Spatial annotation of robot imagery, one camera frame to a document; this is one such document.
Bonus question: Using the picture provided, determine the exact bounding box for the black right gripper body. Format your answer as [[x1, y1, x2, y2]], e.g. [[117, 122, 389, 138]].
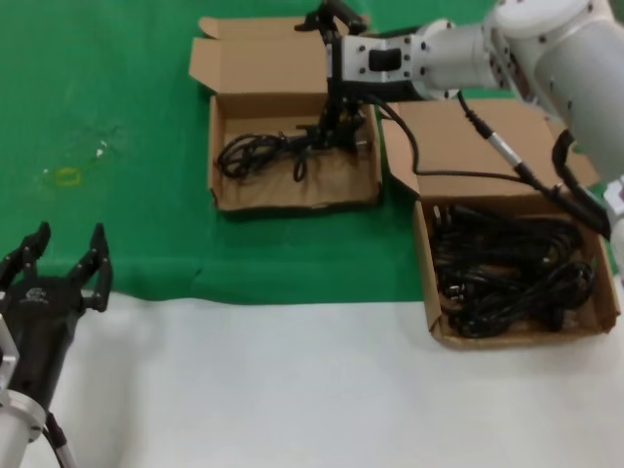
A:
[[324, 37, 426, 104]]

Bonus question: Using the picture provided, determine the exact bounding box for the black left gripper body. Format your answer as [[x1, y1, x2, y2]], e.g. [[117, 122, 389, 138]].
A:
[[0, 275, 94, 409]]

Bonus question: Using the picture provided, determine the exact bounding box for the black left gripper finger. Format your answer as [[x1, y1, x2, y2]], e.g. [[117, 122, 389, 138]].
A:
[[67, 222, 114, 313], [0, 221, 53, 293]]

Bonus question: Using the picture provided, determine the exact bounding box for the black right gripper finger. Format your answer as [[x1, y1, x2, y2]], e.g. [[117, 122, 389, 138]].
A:
[[295, 95, 368, 153], [293, 0, 371, 39]]

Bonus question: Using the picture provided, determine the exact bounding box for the black power cable with plug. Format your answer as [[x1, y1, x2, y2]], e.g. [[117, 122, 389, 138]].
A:
[[216, 127, 372, 185]]

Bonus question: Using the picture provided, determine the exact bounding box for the open cardboard box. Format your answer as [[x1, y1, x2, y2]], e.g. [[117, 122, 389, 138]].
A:
[[377, 99, 621, 351], [187, 14, 390, 215]]

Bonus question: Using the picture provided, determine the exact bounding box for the green table cloth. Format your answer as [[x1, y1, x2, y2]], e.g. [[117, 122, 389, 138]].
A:
[[0, 0, 624, 308]]

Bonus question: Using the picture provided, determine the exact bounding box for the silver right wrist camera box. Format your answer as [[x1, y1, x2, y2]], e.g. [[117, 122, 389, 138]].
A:
[[339, 34, 428, 85]]

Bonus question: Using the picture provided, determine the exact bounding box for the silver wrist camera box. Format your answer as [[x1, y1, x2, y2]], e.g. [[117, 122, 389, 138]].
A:
[[0, 314, 21, 391], [339, 34, 428, 85]]

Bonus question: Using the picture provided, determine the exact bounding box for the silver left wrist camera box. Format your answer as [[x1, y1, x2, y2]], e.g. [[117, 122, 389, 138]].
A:
[[0, 314, 21, 391]]

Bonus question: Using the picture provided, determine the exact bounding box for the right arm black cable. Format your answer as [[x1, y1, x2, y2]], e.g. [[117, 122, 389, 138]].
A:
[[374, 87, 613, 241]]

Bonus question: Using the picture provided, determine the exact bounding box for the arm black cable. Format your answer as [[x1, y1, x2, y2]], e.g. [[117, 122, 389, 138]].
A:
[[41, 411, 78, 468], [374, 87, 613, 241]]

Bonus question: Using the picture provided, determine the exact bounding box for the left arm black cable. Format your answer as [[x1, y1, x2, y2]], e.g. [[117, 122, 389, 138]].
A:
[[41, 411, 78, 468]]

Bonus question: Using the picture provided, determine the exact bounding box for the tangle of black power cables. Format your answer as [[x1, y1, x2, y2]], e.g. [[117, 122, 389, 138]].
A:
[[430, 204, 599, 339]]

